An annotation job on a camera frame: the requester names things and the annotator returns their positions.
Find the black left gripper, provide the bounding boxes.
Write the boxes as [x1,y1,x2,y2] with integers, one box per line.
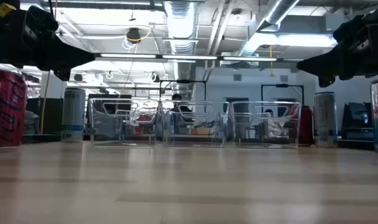
[0,0,96,82]

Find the overhead light bar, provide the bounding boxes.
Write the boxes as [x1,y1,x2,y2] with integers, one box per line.
[94,52,305,63]

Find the red cola can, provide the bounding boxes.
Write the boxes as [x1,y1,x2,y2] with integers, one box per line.
[290,105,314,146]
[0,68,28,147]

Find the silver can dark top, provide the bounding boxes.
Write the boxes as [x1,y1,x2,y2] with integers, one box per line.
[60,88,87,143]
[312,91,339,148]

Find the black partition panel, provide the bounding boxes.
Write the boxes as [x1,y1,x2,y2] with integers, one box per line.
[39,98,65,134]

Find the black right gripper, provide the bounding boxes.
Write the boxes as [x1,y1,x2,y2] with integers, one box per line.
[296,3,378,88]

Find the yellow cable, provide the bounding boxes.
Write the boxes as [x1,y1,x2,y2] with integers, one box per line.
[39,70,52,135]

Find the person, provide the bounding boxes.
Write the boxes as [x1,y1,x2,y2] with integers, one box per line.
[263,108,281,138]
[171,93,194,124]

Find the clear plastic bin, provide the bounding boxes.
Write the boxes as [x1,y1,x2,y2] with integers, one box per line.
[159,100,230,147]
[88,98,161,147]
[229,101,302,149]

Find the silver spiral air duct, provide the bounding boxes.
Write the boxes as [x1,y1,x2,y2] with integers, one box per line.
[163,0,197,82]
[238,0,301,57]

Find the black ceiling dome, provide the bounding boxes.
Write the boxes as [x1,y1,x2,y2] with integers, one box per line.
[126,27,142,44]

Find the black monitor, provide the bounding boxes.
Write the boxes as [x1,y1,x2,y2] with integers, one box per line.
[341,101,375,141]

